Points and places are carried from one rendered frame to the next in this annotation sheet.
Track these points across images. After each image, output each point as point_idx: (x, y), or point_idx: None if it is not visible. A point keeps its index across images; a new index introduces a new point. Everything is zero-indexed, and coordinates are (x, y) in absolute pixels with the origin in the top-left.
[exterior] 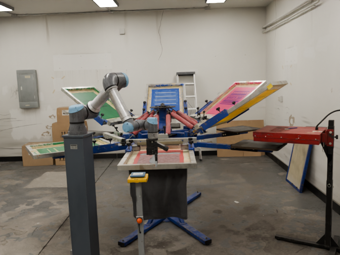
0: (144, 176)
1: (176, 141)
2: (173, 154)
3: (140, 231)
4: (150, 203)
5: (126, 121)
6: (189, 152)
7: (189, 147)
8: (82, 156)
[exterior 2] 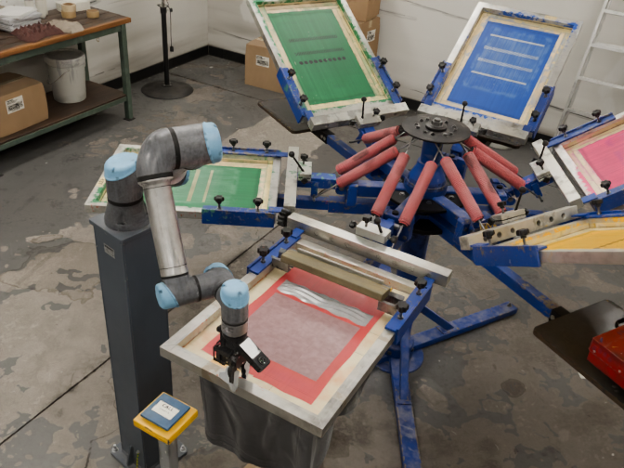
0: (176, 422)
1: (368, 292)
2: (348, 320)
3: None
4: (237, 429)
5: (163, 279)
6: (373, 345)
7: (396, 316)
8: (123, 278)
